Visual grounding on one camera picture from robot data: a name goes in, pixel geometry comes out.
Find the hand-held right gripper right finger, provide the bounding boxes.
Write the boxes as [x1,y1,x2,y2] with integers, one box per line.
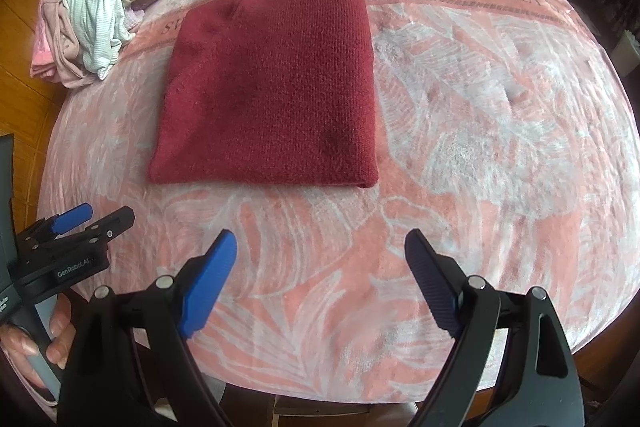
[404,229,586,427]

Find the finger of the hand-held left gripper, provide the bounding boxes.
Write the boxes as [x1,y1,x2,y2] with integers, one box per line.
[32,206,136,255]
[17,203,94,248]

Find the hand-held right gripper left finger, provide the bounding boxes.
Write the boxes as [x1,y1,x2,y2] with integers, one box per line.
[57,229,238,427]

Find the dark red knit sweater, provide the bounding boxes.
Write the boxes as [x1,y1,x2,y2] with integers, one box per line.
[146,0,378,188]

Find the person's left hand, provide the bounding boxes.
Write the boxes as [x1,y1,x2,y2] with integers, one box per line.
[0,294,78,390]

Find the pink floral blanket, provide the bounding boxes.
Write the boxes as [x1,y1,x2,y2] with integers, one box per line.
[37,0,640,408]

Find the pale pink garment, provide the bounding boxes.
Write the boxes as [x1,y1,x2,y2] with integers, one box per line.
[30,0,141,90]

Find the white ribbed garment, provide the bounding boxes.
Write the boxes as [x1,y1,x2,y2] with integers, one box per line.
[59,0,168,80]

